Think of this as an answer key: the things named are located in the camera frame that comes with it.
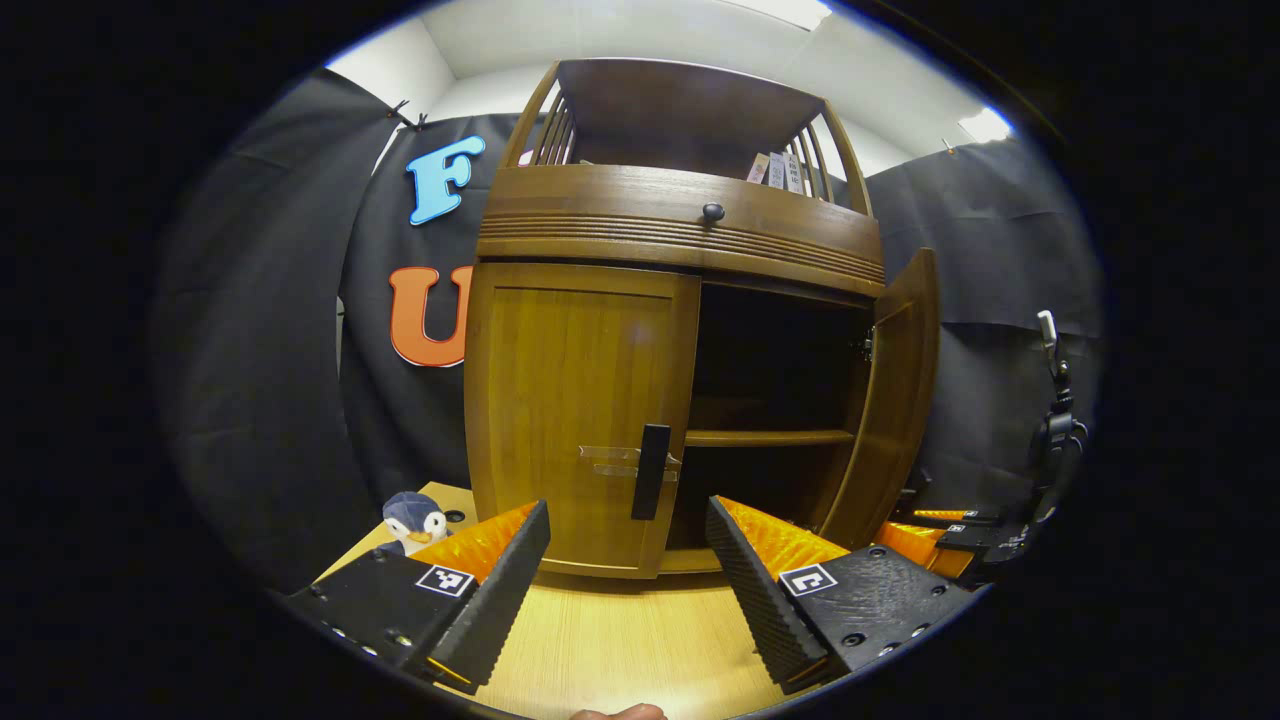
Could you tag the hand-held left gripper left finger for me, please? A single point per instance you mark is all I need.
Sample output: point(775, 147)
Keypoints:
point(500, 610)

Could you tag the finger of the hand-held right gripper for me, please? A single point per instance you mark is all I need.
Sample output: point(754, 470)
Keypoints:
point(985, 540)
point(980, 518)

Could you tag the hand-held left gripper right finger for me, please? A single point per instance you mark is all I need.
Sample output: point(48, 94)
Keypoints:
point(760, 610)

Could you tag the wooden shoe cabinet door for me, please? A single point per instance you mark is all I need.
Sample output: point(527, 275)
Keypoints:
point(890, 400)
point(560, 400)

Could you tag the wooden double-door shoe cabinet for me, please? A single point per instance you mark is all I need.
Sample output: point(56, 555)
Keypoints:
point(680, 110)

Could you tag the penguin plush toy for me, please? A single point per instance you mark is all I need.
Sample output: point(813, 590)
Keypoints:
point(410, 515)

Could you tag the ceiling light panel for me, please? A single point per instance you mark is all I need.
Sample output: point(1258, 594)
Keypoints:
point(985, 125)

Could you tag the black backdrop cloth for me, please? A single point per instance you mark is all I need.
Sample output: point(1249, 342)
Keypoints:
point(260, 350)

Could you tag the white book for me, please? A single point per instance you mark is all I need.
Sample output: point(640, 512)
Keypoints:
point(793, 173)

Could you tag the grey book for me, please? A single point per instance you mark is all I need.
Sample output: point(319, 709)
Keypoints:
point(777, 170)

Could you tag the wooden drawer with black knob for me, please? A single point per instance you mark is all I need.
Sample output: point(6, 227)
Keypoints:
point(600, 200)

